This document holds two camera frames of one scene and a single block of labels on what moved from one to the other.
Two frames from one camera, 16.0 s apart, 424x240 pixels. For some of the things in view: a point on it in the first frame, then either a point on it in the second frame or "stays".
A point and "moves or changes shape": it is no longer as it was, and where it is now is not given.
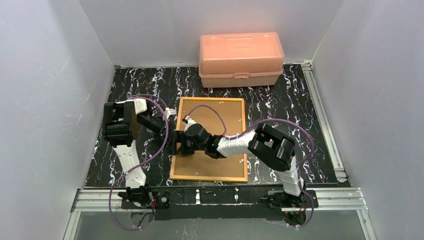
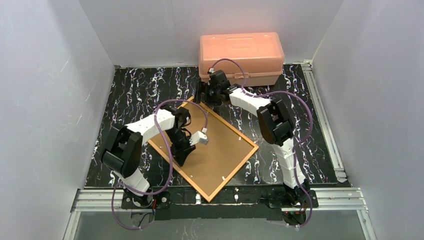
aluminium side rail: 333,150 stays
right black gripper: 180,142 -> 208,91
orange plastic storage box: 240,59 stays
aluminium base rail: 352,199 stays
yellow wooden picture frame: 224,179 -> 188,103
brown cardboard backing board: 223,118 moves or changes shape
